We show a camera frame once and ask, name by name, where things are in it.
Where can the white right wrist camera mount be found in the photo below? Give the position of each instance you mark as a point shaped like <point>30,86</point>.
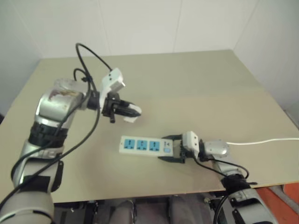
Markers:
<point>191,144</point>

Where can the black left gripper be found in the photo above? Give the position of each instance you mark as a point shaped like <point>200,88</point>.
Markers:
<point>109,105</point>

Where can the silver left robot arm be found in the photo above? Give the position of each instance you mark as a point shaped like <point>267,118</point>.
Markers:
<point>53,105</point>

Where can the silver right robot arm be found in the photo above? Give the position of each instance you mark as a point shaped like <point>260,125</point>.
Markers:
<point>243,198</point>

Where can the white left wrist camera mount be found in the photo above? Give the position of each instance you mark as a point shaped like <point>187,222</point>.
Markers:
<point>111,78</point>

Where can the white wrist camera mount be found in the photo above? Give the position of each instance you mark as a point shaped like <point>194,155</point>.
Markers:
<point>111,78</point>
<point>191,144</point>

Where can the dark grey rounded shape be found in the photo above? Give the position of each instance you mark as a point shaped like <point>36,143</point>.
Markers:
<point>122,211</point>

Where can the white power strip blue sockets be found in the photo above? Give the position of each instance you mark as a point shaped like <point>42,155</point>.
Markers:
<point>142,145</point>

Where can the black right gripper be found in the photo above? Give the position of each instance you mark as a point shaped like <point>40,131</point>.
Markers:
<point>181,151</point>

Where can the white charger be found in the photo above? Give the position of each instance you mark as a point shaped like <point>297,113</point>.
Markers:
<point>136,107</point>

